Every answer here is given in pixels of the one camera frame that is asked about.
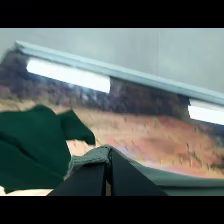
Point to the grey-green garment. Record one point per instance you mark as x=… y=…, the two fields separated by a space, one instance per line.
x=90 y=156

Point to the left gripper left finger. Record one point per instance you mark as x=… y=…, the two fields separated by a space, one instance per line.
x=86 y=181

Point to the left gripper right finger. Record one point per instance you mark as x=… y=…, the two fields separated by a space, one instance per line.
x=128 y=181

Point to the dark green garment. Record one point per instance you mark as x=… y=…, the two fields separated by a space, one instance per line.
x=31 y=146

